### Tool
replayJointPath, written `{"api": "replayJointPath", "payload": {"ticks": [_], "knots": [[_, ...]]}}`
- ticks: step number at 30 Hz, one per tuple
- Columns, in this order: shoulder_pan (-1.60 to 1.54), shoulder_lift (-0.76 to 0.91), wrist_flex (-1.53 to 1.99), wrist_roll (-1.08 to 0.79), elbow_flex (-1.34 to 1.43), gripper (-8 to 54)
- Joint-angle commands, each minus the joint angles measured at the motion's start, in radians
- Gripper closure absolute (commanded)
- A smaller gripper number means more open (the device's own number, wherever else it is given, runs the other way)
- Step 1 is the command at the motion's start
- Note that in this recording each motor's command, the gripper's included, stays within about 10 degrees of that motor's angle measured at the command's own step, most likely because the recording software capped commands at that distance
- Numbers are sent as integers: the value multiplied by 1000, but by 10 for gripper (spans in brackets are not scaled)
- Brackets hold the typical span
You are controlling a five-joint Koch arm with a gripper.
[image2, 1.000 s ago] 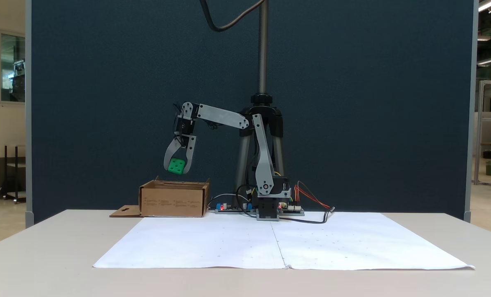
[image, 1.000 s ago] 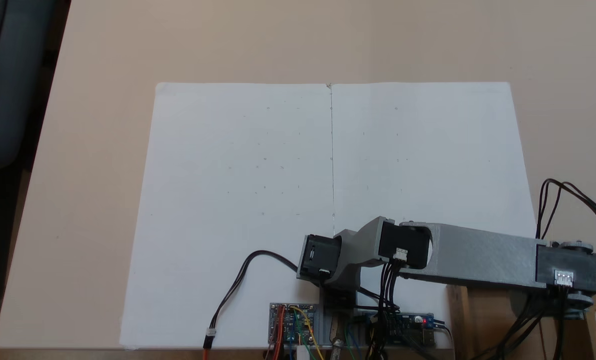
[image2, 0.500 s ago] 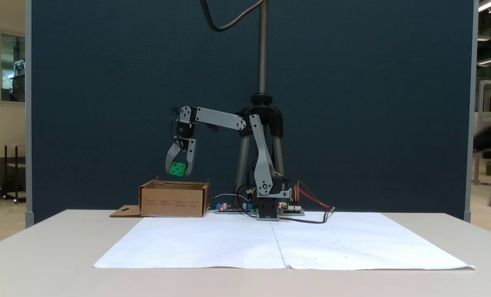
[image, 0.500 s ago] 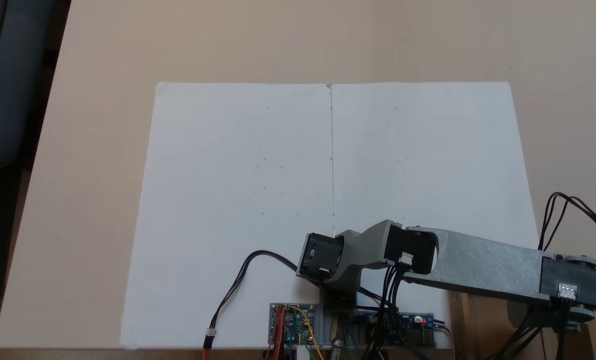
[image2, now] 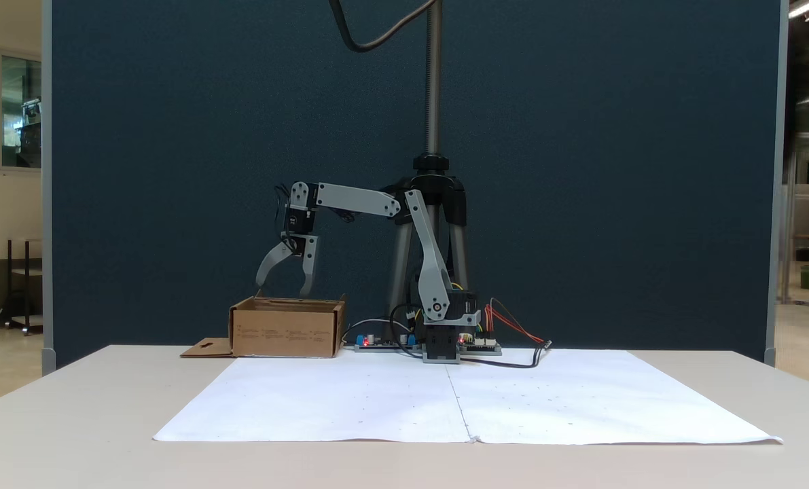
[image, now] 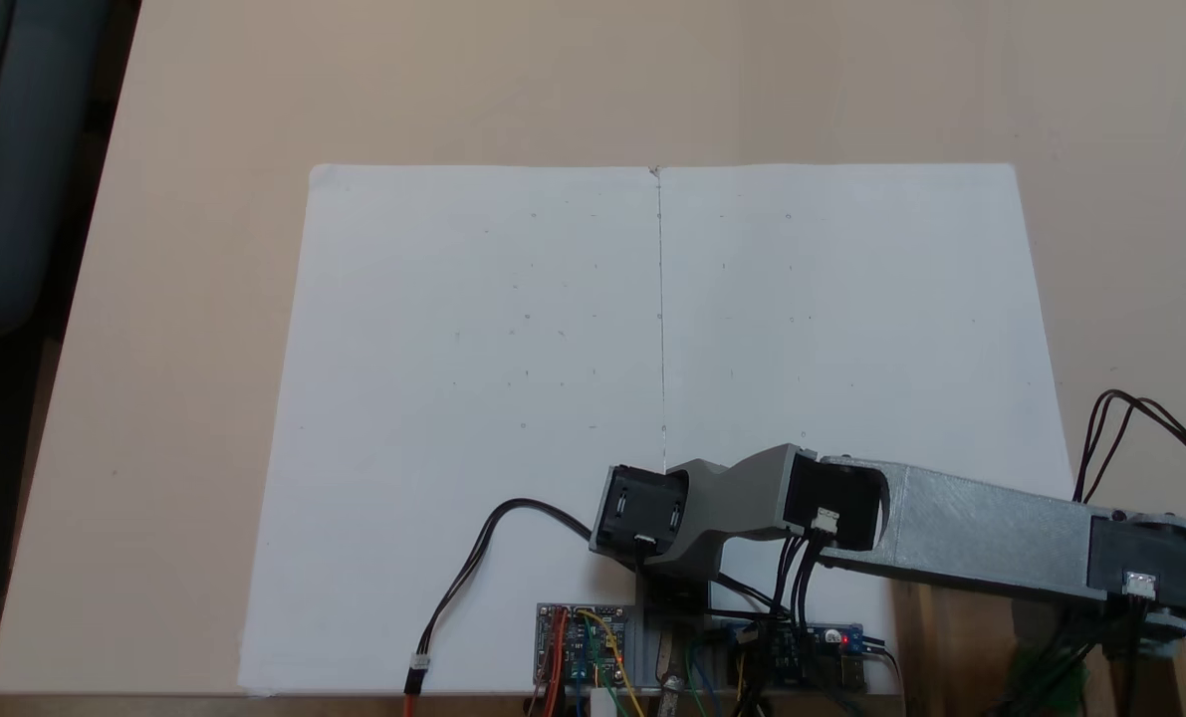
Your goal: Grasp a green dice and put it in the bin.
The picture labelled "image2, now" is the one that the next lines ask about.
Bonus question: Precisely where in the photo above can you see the black cable with connector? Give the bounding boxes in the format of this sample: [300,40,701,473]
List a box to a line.
[460,340,553,369]

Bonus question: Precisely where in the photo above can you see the black grey camera tripod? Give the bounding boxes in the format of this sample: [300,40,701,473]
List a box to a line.
[382,0,473,346]

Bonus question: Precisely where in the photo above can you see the circuit board with white connectors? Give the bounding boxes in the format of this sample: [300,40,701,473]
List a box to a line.
[459,332,503,357]

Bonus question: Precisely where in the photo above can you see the brown cardboard box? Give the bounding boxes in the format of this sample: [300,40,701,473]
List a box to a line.
[180,290,347,359]

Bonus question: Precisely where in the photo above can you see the framed wall window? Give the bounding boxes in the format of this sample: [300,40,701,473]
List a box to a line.
[0,46,43,177]

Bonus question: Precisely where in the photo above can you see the dark shelf cart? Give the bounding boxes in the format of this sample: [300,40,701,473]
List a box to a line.
[0,237,43,337]

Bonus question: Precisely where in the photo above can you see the white paper sheet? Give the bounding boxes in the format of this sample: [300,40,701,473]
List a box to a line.
[445,349,784,446]
[153,353,474,444]

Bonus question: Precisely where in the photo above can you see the orange red wires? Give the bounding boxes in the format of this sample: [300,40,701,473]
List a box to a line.
[484,297,548,345]

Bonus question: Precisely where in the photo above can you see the grey power cable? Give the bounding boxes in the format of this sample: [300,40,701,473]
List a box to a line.
[341,317,413,344]

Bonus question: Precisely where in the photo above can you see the black camera cable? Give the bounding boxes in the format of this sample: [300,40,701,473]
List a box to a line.
[329,0,439,54]

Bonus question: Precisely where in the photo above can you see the black servo wire bundle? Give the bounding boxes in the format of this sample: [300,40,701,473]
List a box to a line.
[272,181,291,236]
[389,302,425,359]

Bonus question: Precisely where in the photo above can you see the dark blue partition panel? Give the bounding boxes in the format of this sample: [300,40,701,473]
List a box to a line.
[41,0,789,376]

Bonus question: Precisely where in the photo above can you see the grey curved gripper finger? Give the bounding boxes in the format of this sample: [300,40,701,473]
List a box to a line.
[255,237,298,289]

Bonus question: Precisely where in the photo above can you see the blue circuit board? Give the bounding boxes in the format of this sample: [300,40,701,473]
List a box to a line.
[354,331,424,353]

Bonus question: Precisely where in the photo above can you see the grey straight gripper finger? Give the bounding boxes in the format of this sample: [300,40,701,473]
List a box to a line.
[299,234,321,299]

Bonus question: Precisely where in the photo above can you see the aluminium profile frame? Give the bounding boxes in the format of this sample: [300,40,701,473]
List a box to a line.
[780,132,809,310]

